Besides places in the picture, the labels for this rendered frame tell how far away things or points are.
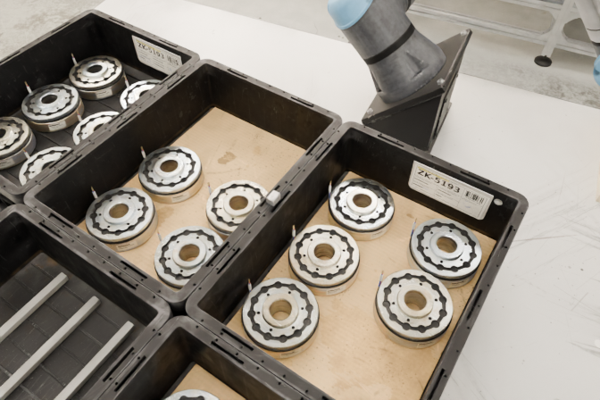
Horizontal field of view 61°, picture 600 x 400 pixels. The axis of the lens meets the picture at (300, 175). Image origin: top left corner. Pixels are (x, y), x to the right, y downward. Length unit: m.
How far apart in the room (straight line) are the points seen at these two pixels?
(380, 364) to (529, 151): 0.65
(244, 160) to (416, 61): 0.38
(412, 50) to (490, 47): 1.77
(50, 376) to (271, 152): 0.48
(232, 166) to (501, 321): 0.52
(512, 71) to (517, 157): 1.50
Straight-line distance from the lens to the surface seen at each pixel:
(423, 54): 1.02
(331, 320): 0.73
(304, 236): 0.77
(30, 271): 0.87
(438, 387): 0.61
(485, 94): 1.31
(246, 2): 2.98
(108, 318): 0.78
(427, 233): 0.79
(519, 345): 0.93
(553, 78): 2.69
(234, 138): 0.95
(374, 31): 0.99
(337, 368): 0.71
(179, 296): 0.65
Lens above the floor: 1.49
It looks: 49 degrees down
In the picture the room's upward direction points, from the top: straight up
